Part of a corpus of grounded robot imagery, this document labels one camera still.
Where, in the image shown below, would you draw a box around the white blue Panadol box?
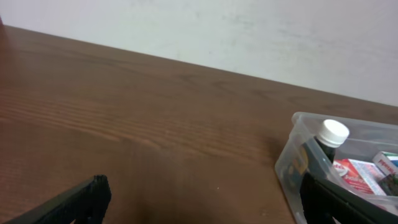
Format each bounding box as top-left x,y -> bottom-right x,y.
373,151 -> 397,175

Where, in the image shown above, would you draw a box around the green Zam-Buk tin box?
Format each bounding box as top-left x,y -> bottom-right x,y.
385,174 -> 397,196

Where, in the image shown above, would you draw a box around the red Panadol ActiFast box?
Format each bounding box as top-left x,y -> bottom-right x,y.
333,159 -> 387,196

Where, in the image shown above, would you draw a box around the clear plastic container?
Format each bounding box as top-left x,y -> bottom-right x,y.
275,112 -> 397,223

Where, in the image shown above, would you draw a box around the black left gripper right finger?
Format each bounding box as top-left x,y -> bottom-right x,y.
300,173 -> 397,224

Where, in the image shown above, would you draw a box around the dark bottle with white cap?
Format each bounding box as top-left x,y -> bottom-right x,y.
286,119 -> 349,187

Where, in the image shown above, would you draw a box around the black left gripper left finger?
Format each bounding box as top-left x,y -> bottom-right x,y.
7,175 -> 111,224

